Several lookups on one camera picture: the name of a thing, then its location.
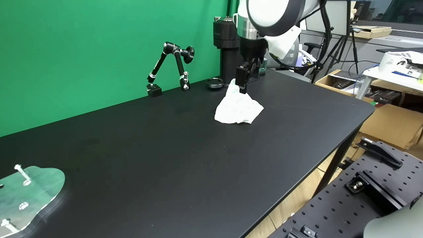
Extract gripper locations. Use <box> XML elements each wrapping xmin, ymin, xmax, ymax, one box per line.
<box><xmin>235</xmin><ymin>36</ymin><xmax>268</xmax><ymax>95</ymax></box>

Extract white cloth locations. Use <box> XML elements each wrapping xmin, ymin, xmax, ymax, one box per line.
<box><xmin>214</xmin><ymin>78</ymin><xmax>265</xmax><ymax>125</ymax></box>

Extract black articulated stand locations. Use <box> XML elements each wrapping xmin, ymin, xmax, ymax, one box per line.
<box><xmin>146</xmin><ymin>41</ymin><xmax>195</xmax><ymax>98</ymax></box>

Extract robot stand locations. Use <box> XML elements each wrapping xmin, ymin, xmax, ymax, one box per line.
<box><xmin>267</xmin><ymin>140</ymin><xmax>423</xmax><ymax>238</ymax></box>

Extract black round lid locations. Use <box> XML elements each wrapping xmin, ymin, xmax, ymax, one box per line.
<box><xmin>206</xmin><ymin>77</ymin><xmax>225</xmax><ymax>90</ymax></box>

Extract black cylindrical grinder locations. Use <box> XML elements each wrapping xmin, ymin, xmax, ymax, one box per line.
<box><xmin>213</xmin><ymin>16</ymin><xmax>244</xmax><ymax>87</ymax></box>

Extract office chair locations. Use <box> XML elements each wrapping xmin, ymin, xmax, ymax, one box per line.
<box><xmin>268</xmin><ymin>41</ymin><xmax>323</xmax><ymax>72</ymax></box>

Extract open cardboard box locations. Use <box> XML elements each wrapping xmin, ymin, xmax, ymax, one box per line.
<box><xmin>314</xmin><ymin>69</ymin><xmax>375</xmax><ymax>103</ymax></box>

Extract white board panel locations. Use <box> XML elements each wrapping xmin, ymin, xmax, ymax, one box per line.
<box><xmin>300</xmin><ymin>0</ymin><xmax>351</xmax><ymax>36</ymax></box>

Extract flat cardboard box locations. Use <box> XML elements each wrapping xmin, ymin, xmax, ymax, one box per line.
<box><xmin>350</xmin><ymin>25</ymin><xmax>393</xmax><ymax>40</ymax></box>

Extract white table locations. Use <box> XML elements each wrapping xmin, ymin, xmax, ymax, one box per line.
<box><xmin>355</xmin><ymin>65</ymin><xmax>423</xmax><ymax>100</ymax></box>

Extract white device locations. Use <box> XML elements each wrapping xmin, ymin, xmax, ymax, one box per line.
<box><xmin>378</xmin><ymin>51</ymin><xmax>423</xmax><ymax>79</ymax></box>

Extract large cardboard sheet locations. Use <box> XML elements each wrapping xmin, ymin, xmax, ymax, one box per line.
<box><xmin>358</xmin><ymin>103</ymin><xmax>423</xmax><ymax>150</ymax></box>

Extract small black clamp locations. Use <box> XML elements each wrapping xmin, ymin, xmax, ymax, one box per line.
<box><xmin>287</xmin><ymin>225</ymin><xmax>318</xmax><ymax>238</ymax></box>

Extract black clamp block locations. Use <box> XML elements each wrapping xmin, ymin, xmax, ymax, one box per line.
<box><xmin>345</xmin><ymin>170</ymin><xmax>407</xmax><ymax>214</ymax></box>

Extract metal plate with bolts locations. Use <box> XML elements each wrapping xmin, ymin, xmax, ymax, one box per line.
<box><xmin>0</xmin><ymin>164</ymin><xmax>66</xmax><ymax>238</ymax></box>

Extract blue cable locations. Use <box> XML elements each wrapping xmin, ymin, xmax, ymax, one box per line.
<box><xmin>352</xmin><ymin>63</ymin><xmax>380</xmax><ymax>97</ymax></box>

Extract black angled bracket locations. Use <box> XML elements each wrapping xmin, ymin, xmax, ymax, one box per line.
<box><xmin>356</xmin><ymin>137</ymin><xmax>404</xmax><ymax>169</ymax></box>

